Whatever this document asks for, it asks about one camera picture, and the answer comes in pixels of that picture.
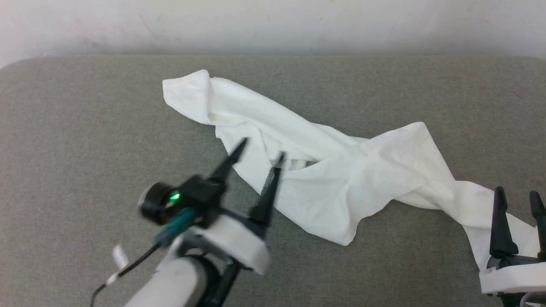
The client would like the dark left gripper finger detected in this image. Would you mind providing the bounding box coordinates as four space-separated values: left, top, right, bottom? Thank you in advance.
249 152 285 227
208 138 248 185

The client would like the left cable with teal plug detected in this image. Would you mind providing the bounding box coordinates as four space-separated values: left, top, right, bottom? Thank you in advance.
91 208 197 307

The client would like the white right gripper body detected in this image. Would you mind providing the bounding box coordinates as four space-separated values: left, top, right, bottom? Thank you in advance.
479 255 546 295

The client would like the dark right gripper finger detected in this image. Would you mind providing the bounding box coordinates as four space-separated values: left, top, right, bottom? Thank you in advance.
489 186 519 259
529 191 546 259

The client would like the white t-shirt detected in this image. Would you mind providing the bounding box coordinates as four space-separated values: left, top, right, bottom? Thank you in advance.
162 70 541 271

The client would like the grey fabric sofa cushion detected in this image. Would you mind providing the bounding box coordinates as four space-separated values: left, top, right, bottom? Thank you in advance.
0 55 546 307

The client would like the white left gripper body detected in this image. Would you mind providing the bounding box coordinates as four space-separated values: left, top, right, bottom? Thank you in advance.
188 213 272 274

